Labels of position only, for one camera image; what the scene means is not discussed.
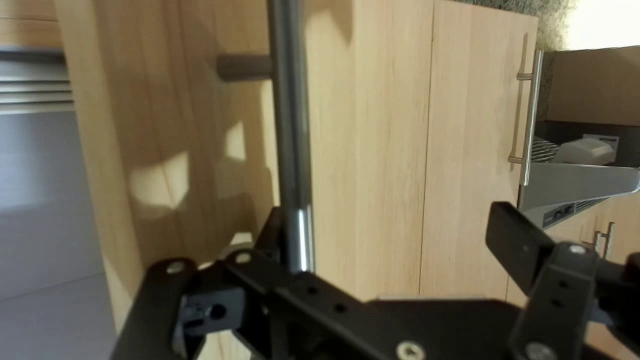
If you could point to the stainless steel range hood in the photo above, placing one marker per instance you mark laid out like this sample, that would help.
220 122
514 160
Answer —
587 192

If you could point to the narrow wooden cabinet door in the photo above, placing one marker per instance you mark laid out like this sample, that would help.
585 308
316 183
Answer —
473 167

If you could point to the small wooden cabinet door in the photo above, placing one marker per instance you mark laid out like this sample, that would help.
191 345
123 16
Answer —
623 220

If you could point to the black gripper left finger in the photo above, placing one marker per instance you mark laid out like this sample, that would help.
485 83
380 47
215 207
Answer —
201 313

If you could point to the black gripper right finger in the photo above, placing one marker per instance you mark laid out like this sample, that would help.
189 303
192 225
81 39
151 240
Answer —
556 300

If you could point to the wooden wall cabinet body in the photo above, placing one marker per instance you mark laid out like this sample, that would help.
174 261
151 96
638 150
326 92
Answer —
41 201

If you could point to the wide wooden cabinet door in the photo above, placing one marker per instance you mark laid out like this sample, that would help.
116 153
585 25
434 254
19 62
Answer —
372 167

